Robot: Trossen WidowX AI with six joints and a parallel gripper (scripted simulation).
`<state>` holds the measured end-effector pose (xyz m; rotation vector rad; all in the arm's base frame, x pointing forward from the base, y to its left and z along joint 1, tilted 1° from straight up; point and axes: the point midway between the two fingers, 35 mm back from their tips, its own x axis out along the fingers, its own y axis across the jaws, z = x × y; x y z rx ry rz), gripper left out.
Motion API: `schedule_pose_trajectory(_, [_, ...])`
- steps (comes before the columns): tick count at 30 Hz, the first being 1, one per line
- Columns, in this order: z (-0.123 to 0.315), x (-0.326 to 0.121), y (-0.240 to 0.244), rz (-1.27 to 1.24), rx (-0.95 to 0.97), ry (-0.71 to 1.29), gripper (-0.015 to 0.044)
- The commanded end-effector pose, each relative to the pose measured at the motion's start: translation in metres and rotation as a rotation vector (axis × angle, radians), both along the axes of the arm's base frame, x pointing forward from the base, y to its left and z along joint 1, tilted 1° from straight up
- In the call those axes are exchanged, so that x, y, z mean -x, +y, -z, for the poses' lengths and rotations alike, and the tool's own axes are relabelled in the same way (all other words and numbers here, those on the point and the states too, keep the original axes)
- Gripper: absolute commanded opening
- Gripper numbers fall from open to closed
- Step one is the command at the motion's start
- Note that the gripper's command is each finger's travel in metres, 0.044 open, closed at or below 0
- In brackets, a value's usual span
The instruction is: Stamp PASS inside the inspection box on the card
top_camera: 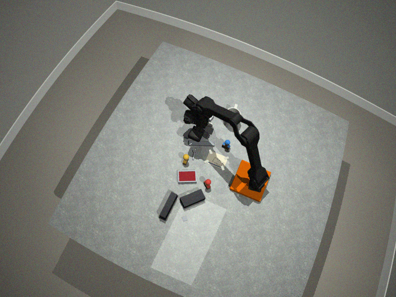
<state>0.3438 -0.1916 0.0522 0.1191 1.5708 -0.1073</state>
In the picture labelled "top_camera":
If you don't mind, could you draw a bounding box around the yellow rubber stamp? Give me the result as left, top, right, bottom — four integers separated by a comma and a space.
183, 154, 189, 165

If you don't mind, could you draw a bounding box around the red-handled rubber stamp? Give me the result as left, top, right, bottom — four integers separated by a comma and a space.
204, 179, 211, 189

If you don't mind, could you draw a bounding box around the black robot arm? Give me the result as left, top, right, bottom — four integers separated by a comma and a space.
183, 94, 269, 192

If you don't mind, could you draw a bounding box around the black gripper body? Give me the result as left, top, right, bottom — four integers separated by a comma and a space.
188, 116, 209, 142

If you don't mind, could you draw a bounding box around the grey open cylinder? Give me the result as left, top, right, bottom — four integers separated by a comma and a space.
224, 104, 241, 128

